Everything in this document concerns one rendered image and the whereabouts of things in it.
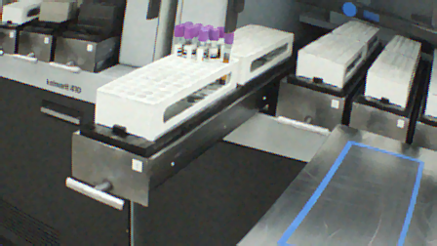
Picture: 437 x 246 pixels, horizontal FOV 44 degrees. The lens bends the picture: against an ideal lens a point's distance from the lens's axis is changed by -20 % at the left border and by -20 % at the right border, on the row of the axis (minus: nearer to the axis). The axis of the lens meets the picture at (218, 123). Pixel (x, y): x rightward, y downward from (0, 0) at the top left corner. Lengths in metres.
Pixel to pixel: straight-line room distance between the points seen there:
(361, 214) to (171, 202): 0.74
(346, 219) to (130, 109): 0.34
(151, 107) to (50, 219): 0.89
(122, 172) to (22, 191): 0.89
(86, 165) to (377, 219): 0.42
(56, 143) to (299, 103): 0.63
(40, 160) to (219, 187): 0.52
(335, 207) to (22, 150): 1.08
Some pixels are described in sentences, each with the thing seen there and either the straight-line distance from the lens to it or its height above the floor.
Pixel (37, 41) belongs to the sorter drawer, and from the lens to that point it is 1.53.
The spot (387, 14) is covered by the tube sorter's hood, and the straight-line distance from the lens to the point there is 1.22.
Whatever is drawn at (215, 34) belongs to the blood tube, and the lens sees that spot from 1.07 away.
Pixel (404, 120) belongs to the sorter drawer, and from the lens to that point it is 1.19.
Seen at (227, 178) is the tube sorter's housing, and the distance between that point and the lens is 1.33.
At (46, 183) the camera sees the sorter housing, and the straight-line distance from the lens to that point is 1.63.
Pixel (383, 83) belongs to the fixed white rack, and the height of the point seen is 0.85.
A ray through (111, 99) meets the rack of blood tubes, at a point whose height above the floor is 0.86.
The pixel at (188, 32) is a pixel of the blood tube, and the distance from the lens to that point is 1.07.
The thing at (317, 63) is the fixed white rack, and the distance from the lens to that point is 1.24.
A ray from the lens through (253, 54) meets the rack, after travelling 1.16.
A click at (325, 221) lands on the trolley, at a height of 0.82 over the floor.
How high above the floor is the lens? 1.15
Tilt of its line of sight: 20 degrees down
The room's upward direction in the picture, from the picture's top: 7 degrees clockwise
